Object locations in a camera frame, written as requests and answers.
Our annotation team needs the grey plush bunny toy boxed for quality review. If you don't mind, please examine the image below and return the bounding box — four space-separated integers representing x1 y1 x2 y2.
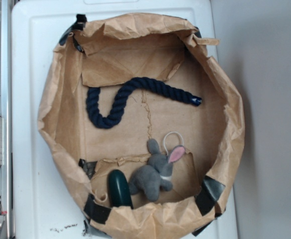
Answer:
129 131 186 202

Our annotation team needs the aluminium frame rail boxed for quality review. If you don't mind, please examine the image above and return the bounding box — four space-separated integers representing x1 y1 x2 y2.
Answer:
0 0 15 239

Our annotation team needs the dark green plastic cucumber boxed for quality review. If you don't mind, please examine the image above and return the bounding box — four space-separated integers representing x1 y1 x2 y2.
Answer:
108 169 133 209

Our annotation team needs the dark blue twisted rope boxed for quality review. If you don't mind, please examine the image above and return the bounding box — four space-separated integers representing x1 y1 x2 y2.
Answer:
86 77 203 129

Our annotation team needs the brown paper bag bin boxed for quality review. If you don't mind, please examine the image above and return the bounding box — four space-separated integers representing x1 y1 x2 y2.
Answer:
38 13 245 239

